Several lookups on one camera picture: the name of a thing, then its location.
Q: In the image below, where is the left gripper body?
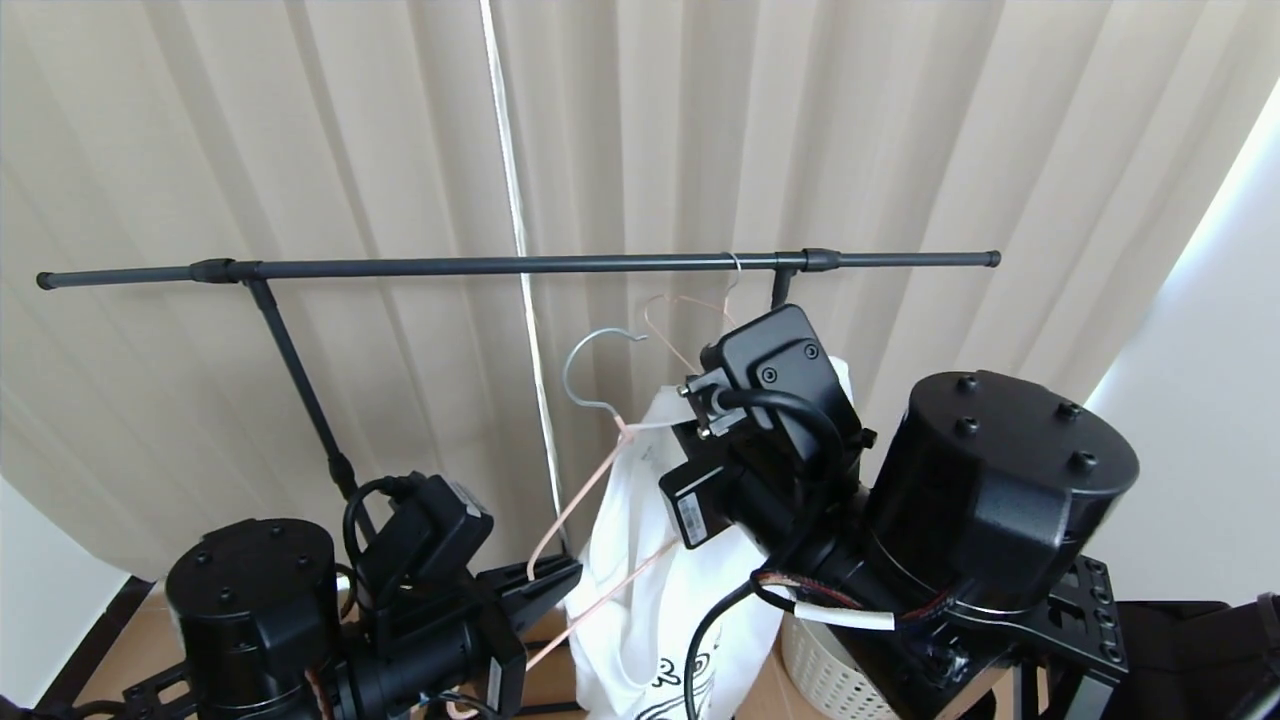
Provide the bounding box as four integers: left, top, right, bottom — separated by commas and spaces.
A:
340, 585, 529, 720

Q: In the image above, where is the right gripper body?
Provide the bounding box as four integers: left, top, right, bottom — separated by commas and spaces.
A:
659, 440, 876, 586

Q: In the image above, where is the white printed shirt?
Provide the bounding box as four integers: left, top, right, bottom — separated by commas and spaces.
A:
565, 355, 857, 720

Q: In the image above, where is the pink clothes hanger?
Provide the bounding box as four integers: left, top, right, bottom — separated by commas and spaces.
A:
643, 252, 746, 376
525, 328, 691, 673

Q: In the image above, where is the white laundry basket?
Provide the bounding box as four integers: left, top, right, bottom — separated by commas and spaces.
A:
780, 612, 901, 720

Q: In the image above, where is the black clothes rack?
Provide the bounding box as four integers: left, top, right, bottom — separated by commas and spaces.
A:
36, 248, 1002, 717

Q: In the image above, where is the beige curtain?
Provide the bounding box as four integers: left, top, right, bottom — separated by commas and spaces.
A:
0, 0, 1280, 583

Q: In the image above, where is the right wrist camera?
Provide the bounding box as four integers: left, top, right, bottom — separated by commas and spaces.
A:
684, 303, 866, 471

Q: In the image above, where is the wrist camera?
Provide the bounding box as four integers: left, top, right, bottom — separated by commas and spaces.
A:
684, 303, 866, 471
345, 473, 495, 613

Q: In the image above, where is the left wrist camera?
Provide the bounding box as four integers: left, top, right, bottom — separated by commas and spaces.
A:
345, 473, 495, 613

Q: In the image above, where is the black cable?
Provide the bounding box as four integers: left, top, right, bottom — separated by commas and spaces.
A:
684, 388, 849, 720
342, 476, 421, 601

